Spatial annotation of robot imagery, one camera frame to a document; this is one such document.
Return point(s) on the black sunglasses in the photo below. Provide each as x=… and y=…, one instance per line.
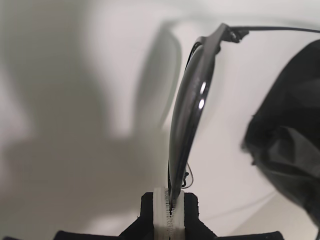
x=190, y=112

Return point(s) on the black gripper finger with white pad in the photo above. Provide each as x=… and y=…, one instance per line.
x=147, y=215
x=191, y=215

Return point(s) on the black baseball cap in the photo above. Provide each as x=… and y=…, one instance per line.
x=287, y=125

